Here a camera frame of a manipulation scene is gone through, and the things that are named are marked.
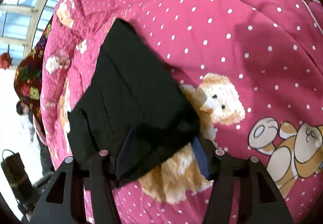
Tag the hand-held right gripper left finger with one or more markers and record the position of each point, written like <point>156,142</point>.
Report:
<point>126,153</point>

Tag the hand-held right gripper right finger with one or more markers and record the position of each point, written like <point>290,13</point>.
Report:
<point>200,158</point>

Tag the black pants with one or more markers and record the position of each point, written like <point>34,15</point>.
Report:
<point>131,87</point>

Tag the black bag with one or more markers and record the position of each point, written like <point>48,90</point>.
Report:
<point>15,171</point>

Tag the pink dotted bear-print quilt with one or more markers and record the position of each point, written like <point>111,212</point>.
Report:
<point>252,49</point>

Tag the dark red floral blanket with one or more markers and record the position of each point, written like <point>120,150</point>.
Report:
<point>27,82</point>

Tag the red hanging ornament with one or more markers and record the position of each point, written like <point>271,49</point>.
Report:
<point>5,61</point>

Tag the window frame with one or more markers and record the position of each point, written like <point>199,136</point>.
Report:
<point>34,24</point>

